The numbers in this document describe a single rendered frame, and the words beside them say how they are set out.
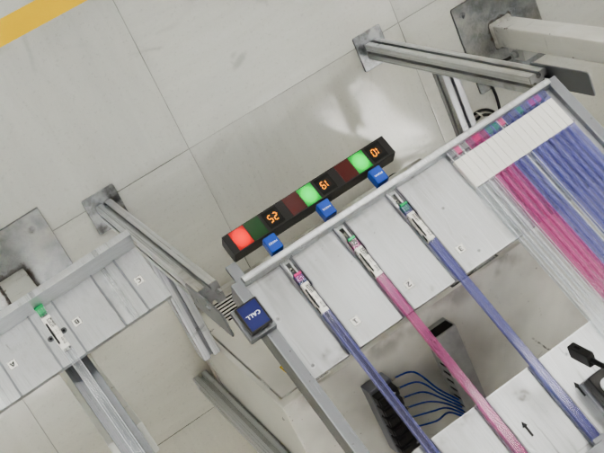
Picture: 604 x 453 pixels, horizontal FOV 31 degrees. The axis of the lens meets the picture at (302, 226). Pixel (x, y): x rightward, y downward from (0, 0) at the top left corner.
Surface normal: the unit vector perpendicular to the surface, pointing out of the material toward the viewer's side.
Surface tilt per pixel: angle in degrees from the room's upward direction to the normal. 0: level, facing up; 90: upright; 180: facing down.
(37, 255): 0
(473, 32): 0
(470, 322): 0
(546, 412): 45
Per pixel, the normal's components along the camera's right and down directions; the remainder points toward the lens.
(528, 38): -0.81, 0.52
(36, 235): 0.44, 0.24
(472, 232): 0.04, -0.41
